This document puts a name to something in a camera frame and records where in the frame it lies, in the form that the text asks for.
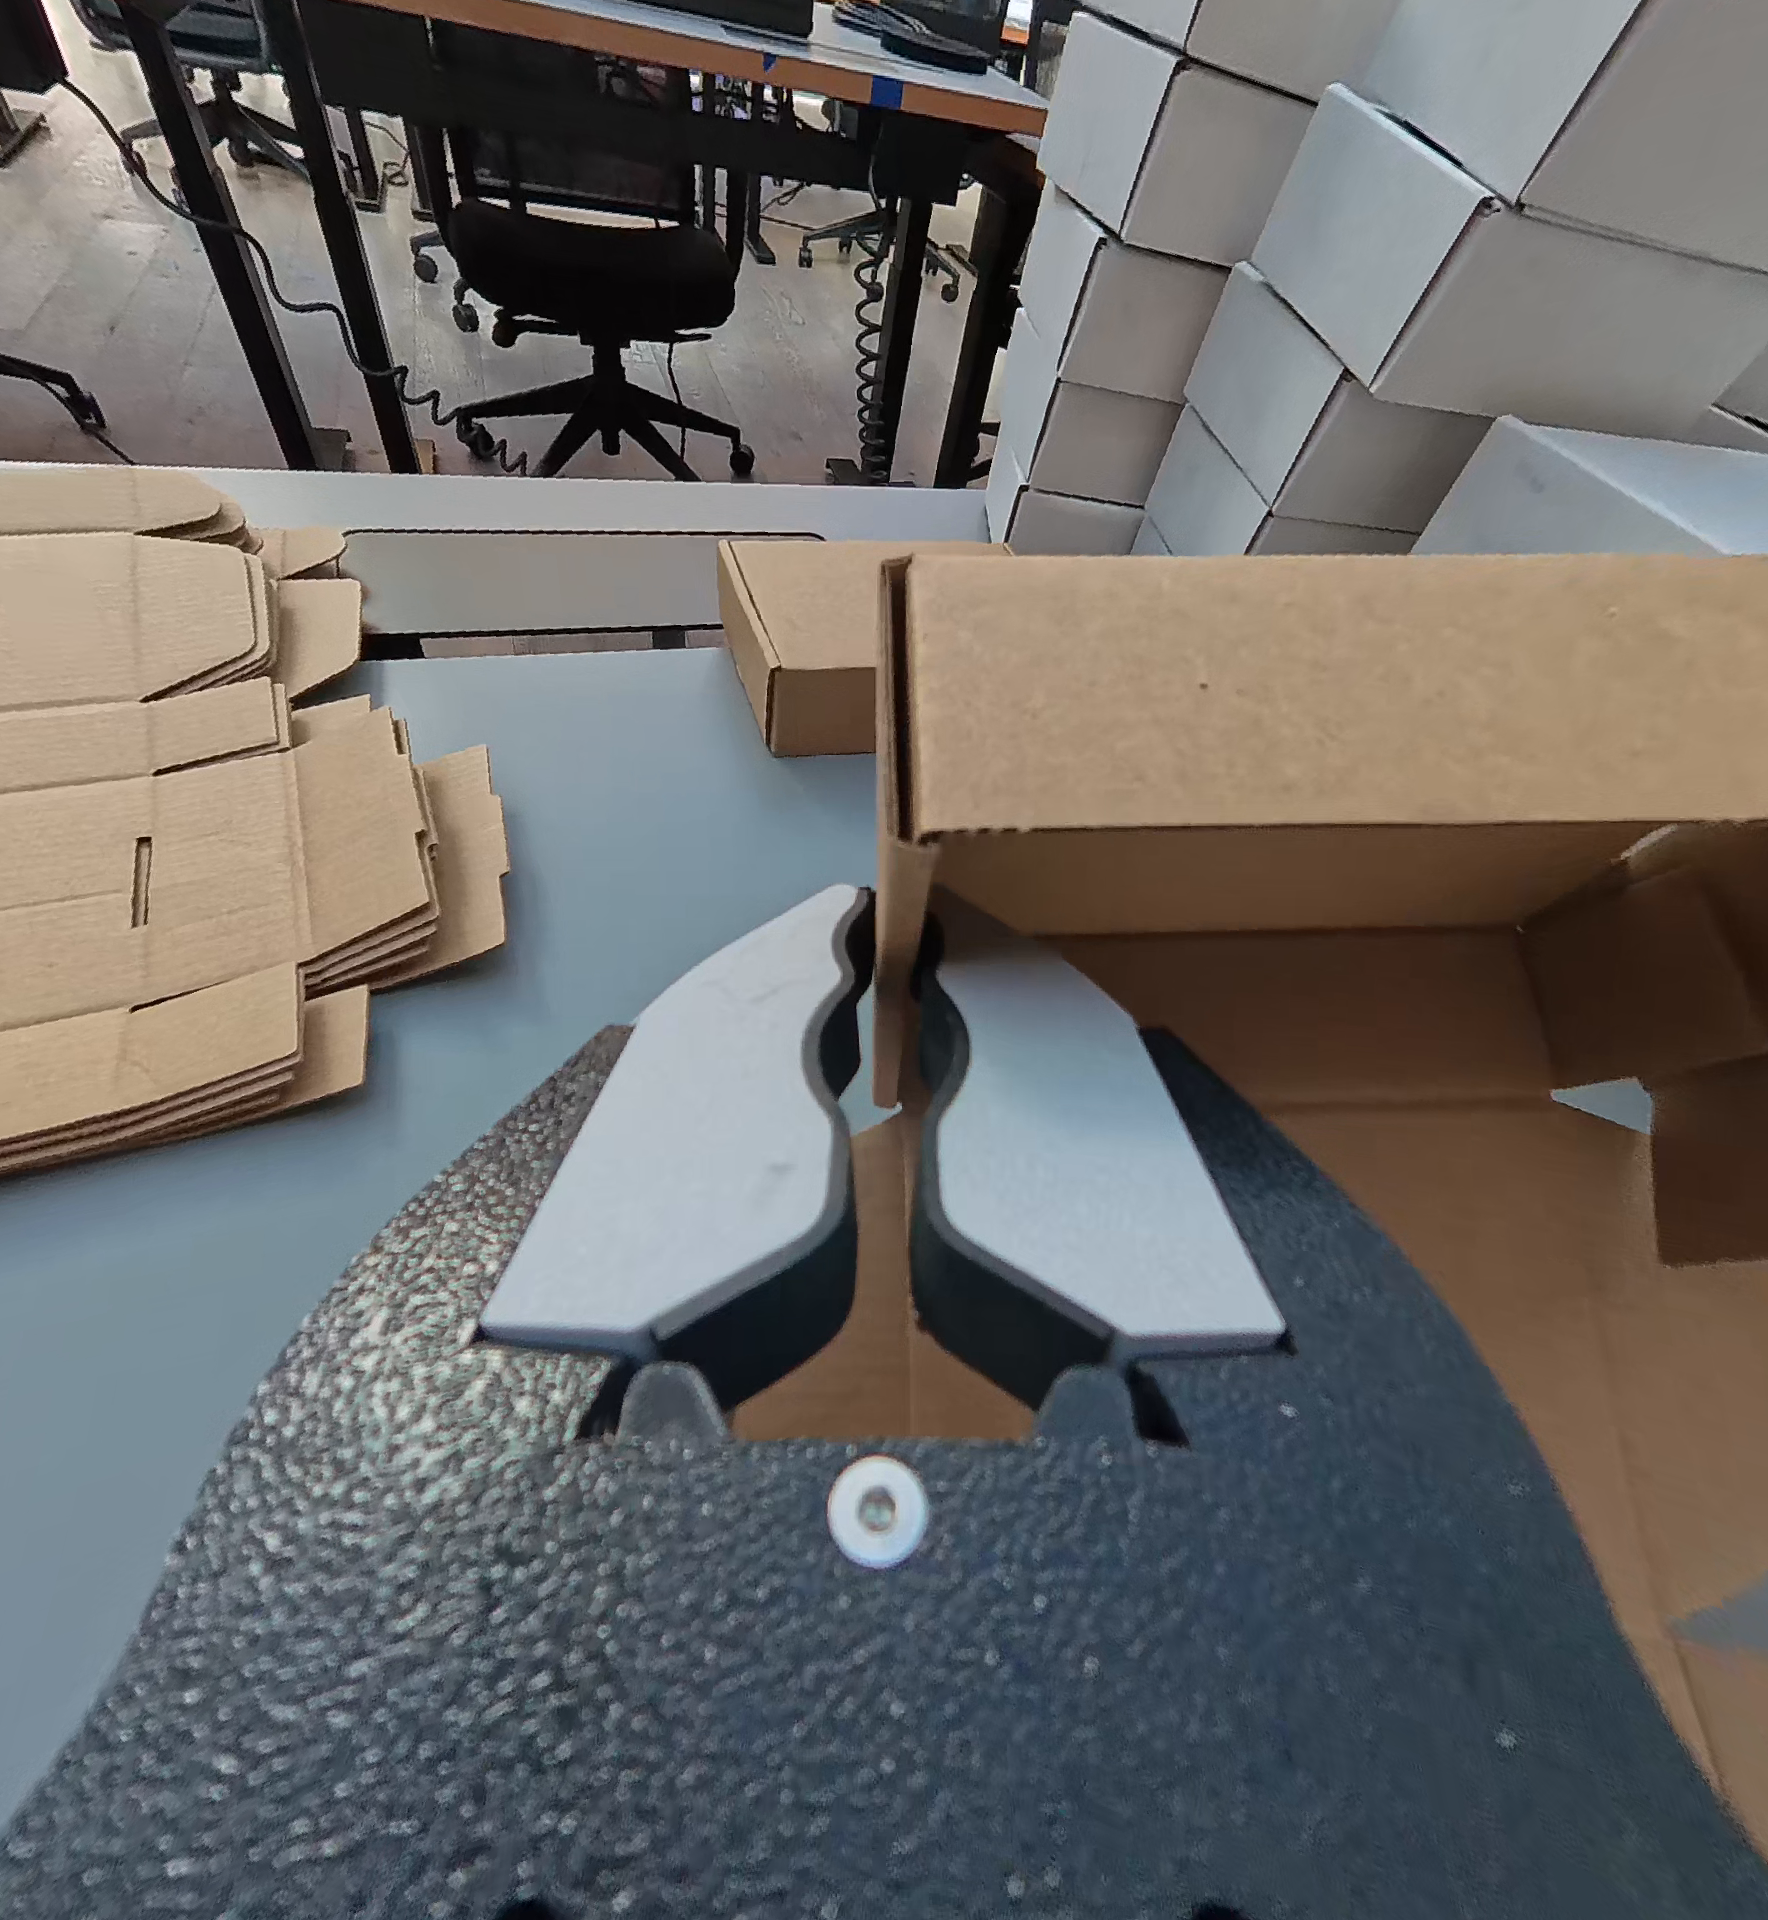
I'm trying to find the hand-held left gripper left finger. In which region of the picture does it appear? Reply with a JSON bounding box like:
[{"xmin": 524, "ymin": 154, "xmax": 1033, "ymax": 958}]
[{"xmin": 475, "ymin": 883, "xmax": 873, "ymax": 1410}]

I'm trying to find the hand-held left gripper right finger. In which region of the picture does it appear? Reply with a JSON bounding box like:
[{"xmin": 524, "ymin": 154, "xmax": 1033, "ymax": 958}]
[{"xmin": 909, "ymin": 918, "xmax": 1290, "ymax": 1418}]

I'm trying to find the brown cardboard box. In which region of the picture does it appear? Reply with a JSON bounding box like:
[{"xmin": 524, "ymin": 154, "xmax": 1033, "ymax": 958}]
[
  {"xmin": 718, "ymin": 537, "xmax": 1013, "ymax": 755},
  {"xmin": 735, "ymin": 553, "xmax": 1768, "ymax": 1865}
]

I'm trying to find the closed brown cardboard box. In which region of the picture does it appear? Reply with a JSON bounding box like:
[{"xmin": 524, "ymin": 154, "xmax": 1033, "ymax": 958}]
[{"xmin": 718, "ymin": 537, "xmax": 1013, "ymax": 755}]

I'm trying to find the stack of flat cardboard sheets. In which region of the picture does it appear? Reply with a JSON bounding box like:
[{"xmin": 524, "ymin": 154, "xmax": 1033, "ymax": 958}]
[{"xmin": 0, "ymin": 467, "xmax": 513, "ymax": 1196}]

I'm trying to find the black office chair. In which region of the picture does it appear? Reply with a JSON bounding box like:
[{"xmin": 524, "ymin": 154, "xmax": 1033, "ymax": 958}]
[{"xmin": 405, "ymin": 110, "xmax": 763, "ymax": 485}]

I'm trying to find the pile of white boxes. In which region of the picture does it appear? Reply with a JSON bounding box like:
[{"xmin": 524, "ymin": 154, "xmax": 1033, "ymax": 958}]
[{"xmin": 984, "ymin": 0, "xmax": 1768, "ymax": 559}]

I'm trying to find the black-legged wooden desk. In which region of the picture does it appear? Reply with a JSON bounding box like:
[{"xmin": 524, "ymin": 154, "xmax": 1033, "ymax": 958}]
[{"xmin": 119, "ymin": 0, "xmax": 1054, "ymax": 489}]

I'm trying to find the black coiled cable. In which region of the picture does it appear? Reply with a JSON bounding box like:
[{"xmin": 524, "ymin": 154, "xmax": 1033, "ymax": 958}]
[
  {"xmin": 848, "ymin": 236, "xmax": 895, "ymax": 485},
  {"xmin": 349, "ymin": 295, "xmax": 529, "ymax": 479}
]

